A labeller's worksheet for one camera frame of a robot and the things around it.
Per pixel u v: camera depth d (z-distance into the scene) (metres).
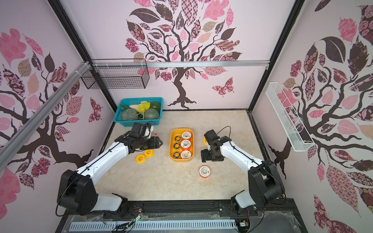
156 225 0.70
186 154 0.92
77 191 0.41
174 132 1.00
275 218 0.71
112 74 1.06
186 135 1.00
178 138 1.01
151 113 1.03
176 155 0.94
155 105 1.12
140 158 0.92
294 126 0.75
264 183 0.43
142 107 1.13
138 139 0.66
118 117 1.08
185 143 0.95
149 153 0.94
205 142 1.00
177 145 0.98
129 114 1.02
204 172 0.86
